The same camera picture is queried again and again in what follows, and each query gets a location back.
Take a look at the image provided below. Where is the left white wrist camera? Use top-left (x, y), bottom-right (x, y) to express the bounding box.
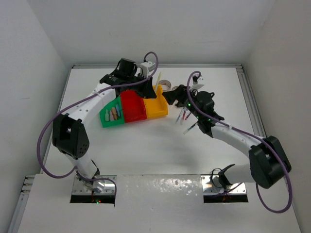
top-left (138, 61), bottom-right (156, 77)

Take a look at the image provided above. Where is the silver tape roll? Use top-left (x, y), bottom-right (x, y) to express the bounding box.
top-left (159, 80), bottom-right (172, 92)

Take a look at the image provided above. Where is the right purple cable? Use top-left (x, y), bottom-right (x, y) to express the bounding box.
top-left (186, 70), bottom-right (292, 214)

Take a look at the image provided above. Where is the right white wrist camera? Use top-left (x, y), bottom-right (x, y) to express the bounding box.
top-left (190, 76), bottom-right (205, 90)

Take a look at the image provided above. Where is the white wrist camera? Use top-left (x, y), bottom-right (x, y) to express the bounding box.
top-left (190, 76), bottom-right (205, 90)
top-left (138, 61), bottom-right (156, 77)

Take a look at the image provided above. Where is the metal base plate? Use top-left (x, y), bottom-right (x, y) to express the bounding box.
top-left (201, 174), bottom-right (248, 195)
top-left (72, 175), bottom-right (117, 196)

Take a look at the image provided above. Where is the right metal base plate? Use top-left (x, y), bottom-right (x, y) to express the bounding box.
top-left (201, 174), bottom-right (248, 195)

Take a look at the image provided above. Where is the orange eraser case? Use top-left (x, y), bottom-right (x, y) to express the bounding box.
top-left (110, 111), bottom-right (118, 121)

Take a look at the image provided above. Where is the magenta ink pen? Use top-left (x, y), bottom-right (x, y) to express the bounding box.
top-left (184, 111), bottom-right (191, 120)

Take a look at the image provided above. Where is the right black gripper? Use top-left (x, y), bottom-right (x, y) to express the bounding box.
top-left (163, 84), bottom-right (202, 119)

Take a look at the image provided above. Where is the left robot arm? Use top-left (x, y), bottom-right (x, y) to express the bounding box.
top-left (52, 58), bottom-right (158, 182)

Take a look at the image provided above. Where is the pink eraser case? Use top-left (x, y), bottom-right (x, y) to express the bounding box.
top-left (111, 107), bottom-right (119, 119)

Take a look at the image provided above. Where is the red plastic bin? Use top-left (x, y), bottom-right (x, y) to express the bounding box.
top-left (121, 90), bottom-right (147, 123)

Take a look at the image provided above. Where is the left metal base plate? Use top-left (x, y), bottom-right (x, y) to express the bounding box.
top-left (72, 175), bottom-right (117, 196)

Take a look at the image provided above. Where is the green plastic bin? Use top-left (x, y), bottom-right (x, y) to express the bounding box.
top-left (99, 97), bottom-right (125, 128)

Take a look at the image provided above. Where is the green ink pen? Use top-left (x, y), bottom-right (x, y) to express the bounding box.
top-left (183, 121), bottom-right (198, 135)

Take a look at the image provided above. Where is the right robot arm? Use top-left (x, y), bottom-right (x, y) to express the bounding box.
top-left (163, 84), bottom-right (292, 189)

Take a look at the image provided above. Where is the purple cable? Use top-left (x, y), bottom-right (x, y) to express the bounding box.
top-left (36, 51), bottom-right (159, 198)
top-left (186, 70), bottom-right (292, 214)

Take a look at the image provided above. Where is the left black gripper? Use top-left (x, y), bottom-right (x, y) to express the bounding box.
top-left (125, 72), bottom-right (156, 99)

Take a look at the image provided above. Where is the green eraser case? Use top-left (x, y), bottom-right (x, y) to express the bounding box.
top-left (104, 109), bottom-right (110, 122)

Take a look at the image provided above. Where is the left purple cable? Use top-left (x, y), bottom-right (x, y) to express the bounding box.
top-left (36, 51), bottom-right (159, 198)

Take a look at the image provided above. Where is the yellow plastic bin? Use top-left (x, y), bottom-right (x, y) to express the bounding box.
top-left (143, 85), bottom-right (168, 119)

